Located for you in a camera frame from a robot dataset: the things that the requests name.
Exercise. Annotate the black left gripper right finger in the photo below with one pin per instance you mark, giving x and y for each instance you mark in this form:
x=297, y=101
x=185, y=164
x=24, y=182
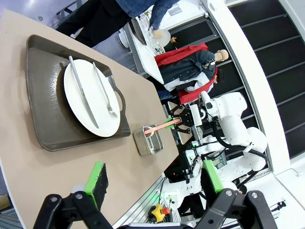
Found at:
x=212, y=183

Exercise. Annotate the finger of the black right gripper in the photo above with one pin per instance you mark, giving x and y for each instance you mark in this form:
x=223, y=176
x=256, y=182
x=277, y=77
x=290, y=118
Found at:
x=179, y=131
x=177, y=107

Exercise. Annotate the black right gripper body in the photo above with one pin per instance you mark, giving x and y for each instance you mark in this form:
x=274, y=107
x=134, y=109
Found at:
x=187, y=118

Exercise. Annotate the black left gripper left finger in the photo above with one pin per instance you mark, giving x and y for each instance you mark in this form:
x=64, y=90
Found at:
x=95, y=188

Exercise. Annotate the white round plate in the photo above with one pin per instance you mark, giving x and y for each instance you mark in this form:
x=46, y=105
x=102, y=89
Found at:
x=166, y=39
x=98, y=112

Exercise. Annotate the person's left forearm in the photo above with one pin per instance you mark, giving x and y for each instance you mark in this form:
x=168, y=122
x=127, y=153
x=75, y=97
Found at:
x=159, y=16

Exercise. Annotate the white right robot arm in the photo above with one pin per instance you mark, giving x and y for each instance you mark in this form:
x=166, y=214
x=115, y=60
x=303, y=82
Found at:
x=231, y=107

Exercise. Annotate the person's left hand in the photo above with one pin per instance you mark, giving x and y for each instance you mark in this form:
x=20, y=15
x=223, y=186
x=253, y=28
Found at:
x=158, y=34

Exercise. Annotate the steel rectangular container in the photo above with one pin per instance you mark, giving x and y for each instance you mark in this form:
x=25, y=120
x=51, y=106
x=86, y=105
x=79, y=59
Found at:
x=143, y=148

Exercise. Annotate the white side table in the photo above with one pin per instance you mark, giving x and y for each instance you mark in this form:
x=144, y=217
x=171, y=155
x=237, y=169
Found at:
x=147, y=64

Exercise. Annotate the red jacket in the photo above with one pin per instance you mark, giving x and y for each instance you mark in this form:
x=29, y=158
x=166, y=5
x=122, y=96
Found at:
x=181, y=53

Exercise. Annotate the yellow emergency stop button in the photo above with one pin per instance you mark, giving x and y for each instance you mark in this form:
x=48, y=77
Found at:
x=157, y=212

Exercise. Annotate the silver fork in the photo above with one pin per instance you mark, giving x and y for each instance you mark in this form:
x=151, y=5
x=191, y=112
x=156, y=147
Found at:
x=101, y=84

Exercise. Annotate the silver table knife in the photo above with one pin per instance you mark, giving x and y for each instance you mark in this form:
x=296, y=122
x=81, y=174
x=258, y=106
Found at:
x=81, y=87

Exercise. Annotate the person in denim jacket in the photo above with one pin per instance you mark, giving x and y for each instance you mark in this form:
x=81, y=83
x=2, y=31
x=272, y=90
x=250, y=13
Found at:
x=102, y=21

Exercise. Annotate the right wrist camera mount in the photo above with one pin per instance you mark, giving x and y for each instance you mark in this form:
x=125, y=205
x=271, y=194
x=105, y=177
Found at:
x=196, y=114

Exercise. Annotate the aluminium frame rail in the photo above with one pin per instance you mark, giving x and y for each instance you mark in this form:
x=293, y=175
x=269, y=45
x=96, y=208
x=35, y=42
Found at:
x=143, y=202

